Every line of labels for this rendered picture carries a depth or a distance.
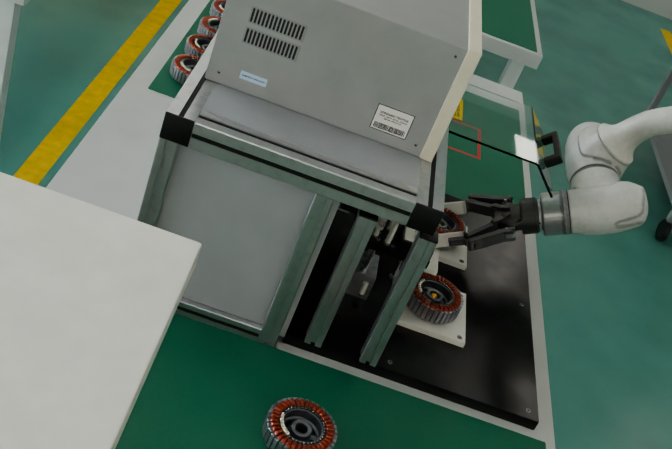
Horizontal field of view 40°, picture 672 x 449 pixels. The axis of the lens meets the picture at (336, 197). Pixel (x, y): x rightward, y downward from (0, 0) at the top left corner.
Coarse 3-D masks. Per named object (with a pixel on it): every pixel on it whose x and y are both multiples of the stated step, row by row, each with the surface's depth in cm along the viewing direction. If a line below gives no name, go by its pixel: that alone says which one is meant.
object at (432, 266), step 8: (384, 232) 170; (400, 232) 170; (408, 232) 168; (416, 232) 169; (376, 240) 167; (392, 240) 168; (400, 240) 166; (408, 240) 166; (368, 248) 173; (376, 248) 167; (384, 248) 167; (392, 248) 166; (400, 248) 166; (408, 248) 166; (368, 256) 169; (392, 256) 167; (400, 256) 167; (432, 256) 172; (368, 264) 170; (432, 264) 170; (432, 272) 169
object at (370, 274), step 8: (376, 256) 176; (360, 264) 172; (376, 264) 174; (360, 272) 170; (368, 272) 171; (376, 272) 172; (352, 280) 171; (360, 280) 171; (368, 280) 170; (352, 288) 172; (368, 288) 171; (360, 296) 173
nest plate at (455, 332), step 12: (396, 276) 180; (408, 312) 172; (408, 324) 170; (420, 324) 171; (432, 324) 172; (444, 324) 173; (456, 324) 174; (432, 336) 171; (444, 336) 170; (456, 336) 171
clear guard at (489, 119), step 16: (464, 96) 188; (480, 96) 191; (496, 96) 193; (464, 112) 182; (480, 112) 184; (496, 112) 187; (512, 112) 190; (528, 112) 192; (464, 128) 176; (480, 128) 179; (496, 128) 181; (512, 128) 183; (528, 128) 186; (496, 144) 175; (512, 144) 178; (528, 144) 180; (528, 160) 175; (544, 176) 176
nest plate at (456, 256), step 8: (400, 224) 196; (440, 248) 193; (448, 248) 194; (456, 248) 195; (464, 248) 196; (440, 256) 191; (448, 256) 192; (456, 256) 192; (464, 256) 194; (448, 264) 191; (456, 264) 191; (464, 264) 191
